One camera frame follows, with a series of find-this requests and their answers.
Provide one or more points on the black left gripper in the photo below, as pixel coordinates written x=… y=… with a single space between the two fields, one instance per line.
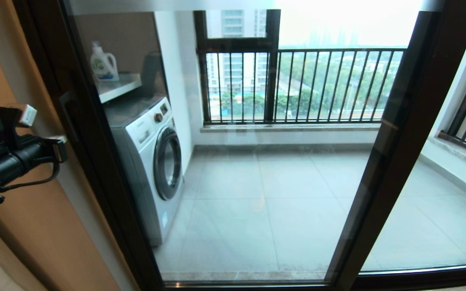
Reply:
x=22 y=159

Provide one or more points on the dark framed sliding glass door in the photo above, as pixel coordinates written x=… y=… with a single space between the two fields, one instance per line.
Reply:
x=439 y=281

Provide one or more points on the white front-load washing machine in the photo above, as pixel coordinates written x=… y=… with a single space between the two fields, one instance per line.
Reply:
x=148 y=161

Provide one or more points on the white detergent bottle green label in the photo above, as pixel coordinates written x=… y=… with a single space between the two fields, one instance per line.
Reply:
x=103 y=64

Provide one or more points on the grey high-rise building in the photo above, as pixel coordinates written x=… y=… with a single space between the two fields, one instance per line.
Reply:
x=235 y=24

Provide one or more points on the grey stone window sill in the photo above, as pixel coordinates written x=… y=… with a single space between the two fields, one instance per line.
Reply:
x=459 y=155
x=289 y=127

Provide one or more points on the long black balcony railing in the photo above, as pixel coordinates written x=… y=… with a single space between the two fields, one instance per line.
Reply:
x=338 y=50

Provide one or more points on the dark brown fixed glass door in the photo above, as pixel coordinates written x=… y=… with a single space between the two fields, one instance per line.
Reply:
x=439 y=210

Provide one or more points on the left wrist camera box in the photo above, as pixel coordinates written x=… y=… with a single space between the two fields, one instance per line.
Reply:
x=27 y=115

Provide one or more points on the white wall shelf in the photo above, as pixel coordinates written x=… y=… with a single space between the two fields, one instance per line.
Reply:
x=119 y=87

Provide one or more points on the dark window frame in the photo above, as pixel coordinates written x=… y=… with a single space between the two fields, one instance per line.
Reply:
x=272 y=81

